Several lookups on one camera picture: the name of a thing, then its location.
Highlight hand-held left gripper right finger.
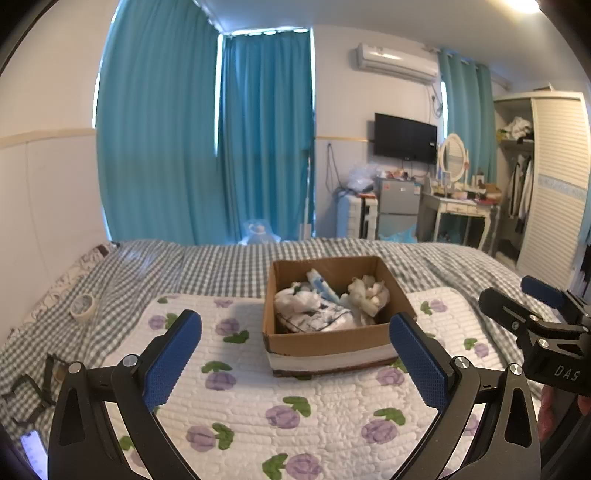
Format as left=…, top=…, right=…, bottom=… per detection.
left=389, top=312, right=542, bottom=480

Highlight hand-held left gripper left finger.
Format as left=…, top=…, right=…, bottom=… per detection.
left=47, top=309, right=203, bottom=480

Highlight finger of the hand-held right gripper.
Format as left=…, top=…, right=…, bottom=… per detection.
left=521, top=275, right=591, bottom=324
left=478, top=287, right=548, bottom=340

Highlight cream soft cloth item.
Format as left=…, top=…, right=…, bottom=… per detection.
left=353, top=275, right=392, bottom=311

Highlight cardboard box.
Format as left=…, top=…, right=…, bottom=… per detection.
left=262, top=256, right=418, bottom=379

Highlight floral fabric pouch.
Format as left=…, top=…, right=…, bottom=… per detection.
left=277, top=300, right=366, bottom=334

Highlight white sock with blue trim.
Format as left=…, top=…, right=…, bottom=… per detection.
left=306, top=268, right=343, bottom=304

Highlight person's right hand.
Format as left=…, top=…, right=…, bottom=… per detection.
left=537, top=385, right=563, bottom=443

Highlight floral quilted mat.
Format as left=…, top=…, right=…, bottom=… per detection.
left=99, top=286, right=534, bottom=480

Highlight white dressing table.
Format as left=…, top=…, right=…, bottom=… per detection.
left=418, top=187, right=502, bottom=252

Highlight roll of tape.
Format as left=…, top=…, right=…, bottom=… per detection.
left=69, top=294, right=96, bottom=320

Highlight hanging clothes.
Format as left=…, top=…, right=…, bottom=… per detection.
left=505, top=154, right=535, bottom=220

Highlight white louvred wardrobe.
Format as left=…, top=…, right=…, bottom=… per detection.
left=493, top=91, right=591, bottom=288

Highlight grey checked bed sheet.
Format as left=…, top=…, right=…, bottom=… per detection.
left=0, top=239, right=571, bottom=480

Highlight patterned grey bedding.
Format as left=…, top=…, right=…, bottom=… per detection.
left=21, top=242, right=121, bottom=333

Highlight grey mini fridge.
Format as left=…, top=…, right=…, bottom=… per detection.
left=375, top=176, right=422, bottom=241

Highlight oval white vanity mirror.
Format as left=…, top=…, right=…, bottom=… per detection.
left=438, top=134, right=468, bottom=186

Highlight blue bag on floor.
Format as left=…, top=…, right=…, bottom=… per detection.
left=242, top=219, right=282, bottom=244

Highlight white suitcase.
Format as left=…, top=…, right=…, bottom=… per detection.
left=337, top=194, right=379, bottom=240

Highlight smartphone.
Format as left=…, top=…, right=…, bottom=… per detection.
left=19, top=429, right=49, bottom=478

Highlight folded clothes on shelf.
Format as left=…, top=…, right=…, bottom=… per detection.
left=498, top=116, right=535, bottom=141

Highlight narrow teal curtain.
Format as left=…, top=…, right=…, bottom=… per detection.
left=438, top=48, right=497, bottom=185

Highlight clear plastic bag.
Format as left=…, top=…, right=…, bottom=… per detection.
left=345, top=162, right=377, bottom=192

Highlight mop pole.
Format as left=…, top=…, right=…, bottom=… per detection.
left=300, top=147, right=315, bottom=241

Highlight wide teal curtain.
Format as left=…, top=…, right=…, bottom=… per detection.
left=95, top=0, right=223, bottom=245

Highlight white air conditioner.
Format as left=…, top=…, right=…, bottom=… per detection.
left=355, top=43, right=439, bottom=85

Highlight black metal bracket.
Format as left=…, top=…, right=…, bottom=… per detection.
left=2, top=353, right=63, bottom=428

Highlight black wall television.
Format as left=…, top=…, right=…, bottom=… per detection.
left=373, top=112, right=438, bottom=165

